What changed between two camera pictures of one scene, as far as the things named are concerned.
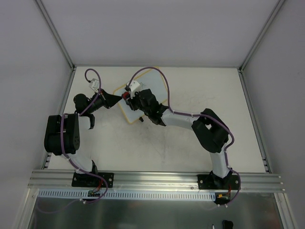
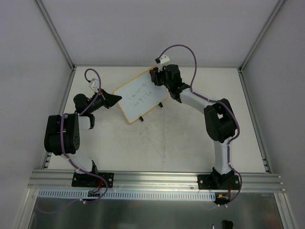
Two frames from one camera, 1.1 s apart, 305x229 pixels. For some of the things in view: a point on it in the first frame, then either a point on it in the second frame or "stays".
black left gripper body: [103, 99] stays
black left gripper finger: [110, 102] stays
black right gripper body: [132, 101] → [157, 76]
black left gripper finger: [111, 97] stays
